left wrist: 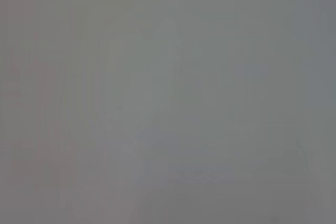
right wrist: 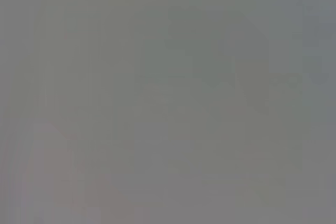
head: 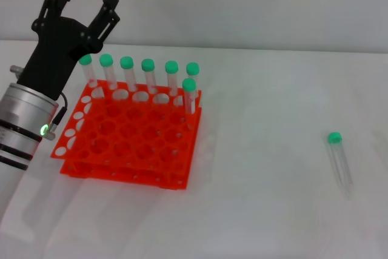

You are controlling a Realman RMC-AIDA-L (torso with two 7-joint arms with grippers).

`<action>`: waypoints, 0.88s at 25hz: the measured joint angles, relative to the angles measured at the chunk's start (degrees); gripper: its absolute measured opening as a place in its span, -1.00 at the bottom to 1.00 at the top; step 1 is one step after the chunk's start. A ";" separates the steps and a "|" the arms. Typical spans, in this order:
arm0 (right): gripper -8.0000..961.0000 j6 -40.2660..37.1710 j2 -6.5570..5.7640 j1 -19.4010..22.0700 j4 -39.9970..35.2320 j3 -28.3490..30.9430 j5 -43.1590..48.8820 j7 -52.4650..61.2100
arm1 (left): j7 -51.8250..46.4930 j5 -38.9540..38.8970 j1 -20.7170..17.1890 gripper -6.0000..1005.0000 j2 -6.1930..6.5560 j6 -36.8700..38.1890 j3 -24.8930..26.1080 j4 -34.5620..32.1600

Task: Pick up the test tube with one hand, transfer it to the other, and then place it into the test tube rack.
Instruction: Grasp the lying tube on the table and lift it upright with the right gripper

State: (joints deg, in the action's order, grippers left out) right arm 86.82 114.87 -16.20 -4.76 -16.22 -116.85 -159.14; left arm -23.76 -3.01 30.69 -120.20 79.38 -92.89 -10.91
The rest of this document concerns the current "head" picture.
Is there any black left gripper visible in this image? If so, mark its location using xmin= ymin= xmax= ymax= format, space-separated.
xmin=17 ymin=0 xmax=121 ymax=101

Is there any green capped clear test tube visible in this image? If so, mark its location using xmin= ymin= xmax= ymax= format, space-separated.
xmin=182 ymin=78 xmax=198 ymax=115
xmin=141 ymin=58 xmax=159 ymax=95
xmin=78 ymin=53 xmax=99 ymax=89
xmin=99 ymin=53 xmax=119 ymax=90
xmin=119 ymin=56 xmax=138 ymax=93
xmin=164 ymin=60 xmax=180 ymax=97
xmin=186 ymin=62 xmax=201 ymax=83
xmin=327 ymin=132 xmax=354 ymax=201

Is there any orange test tube rack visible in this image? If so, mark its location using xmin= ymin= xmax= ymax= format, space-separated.
xmin=50 ymin=79 xmax=202 ymax=191

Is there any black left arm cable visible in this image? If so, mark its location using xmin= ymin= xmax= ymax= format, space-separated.
xmin=48 ymin=91 xmax=69 ymax=132

